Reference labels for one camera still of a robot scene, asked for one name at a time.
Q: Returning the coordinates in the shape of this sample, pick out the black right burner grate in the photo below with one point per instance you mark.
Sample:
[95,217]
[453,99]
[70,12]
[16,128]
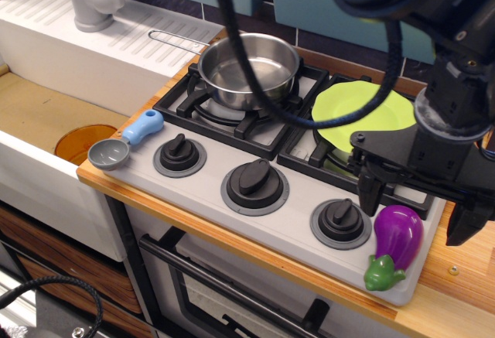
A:
[323,155]

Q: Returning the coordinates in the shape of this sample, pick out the black burner grate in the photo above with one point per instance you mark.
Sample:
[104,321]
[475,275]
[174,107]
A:
[323,155]
[188,105]

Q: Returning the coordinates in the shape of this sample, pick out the white toy sink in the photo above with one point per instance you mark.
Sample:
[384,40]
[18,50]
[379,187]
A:
[56,78]

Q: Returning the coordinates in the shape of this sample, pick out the blue grey toy spoon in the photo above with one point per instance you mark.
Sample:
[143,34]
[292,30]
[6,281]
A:
[112,153]

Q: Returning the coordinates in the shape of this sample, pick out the wooden drawer front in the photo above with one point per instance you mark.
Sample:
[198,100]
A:
[38,250]

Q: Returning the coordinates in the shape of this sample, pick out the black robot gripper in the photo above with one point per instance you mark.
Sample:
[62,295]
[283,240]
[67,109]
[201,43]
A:
[437,155]

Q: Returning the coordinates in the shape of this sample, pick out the black left burner grate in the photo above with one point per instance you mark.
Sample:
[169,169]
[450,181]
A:
[188,105]

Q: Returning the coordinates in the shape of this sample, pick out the black stove knob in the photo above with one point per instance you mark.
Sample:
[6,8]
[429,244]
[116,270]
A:
[255,189]
[340,224]
[179,157]

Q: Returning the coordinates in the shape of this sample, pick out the grey toy stove top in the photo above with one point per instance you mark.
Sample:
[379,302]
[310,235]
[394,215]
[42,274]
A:
[287,230]

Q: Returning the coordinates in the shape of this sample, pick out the orange sink drain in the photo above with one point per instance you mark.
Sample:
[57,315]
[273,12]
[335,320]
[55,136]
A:
[74,146]

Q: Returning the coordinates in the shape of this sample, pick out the toy oven door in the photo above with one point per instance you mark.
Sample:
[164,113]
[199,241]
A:
[214,293]

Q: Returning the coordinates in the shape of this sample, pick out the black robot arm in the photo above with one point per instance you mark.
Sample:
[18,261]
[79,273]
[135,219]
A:
[462,32]

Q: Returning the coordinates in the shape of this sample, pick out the purple toy eggplant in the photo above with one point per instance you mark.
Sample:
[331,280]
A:
[399,234]

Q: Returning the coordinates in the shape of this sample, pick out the black middle stove knob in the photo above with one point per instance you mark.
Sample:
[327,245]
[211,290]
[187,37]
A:
[255,189]

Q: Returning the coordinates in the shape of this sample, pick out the black left stove knob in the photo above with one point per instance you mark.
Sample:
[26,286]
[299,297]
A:
[179,157]

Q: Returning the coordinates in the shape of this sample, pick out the black right stove knob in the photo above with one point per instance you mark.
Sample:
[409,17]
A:
[340,224]

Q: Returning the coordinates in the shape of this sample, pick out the stainless steel pot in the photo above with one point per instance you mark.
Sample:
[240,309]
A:
[242,74]

